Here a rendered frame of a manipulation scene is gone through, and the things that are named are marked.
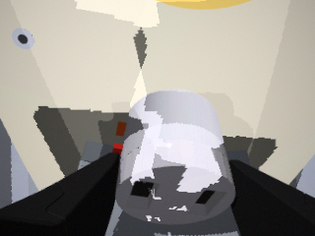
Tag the grey cylinder with two slots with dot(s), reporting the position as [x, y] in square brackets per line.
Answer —
[174, 166]

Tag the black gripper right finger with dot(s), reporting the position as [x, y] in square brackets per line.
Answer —
[265, 206]

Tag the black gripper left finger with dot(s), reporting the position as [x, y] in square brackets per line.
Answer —
[78, 205]

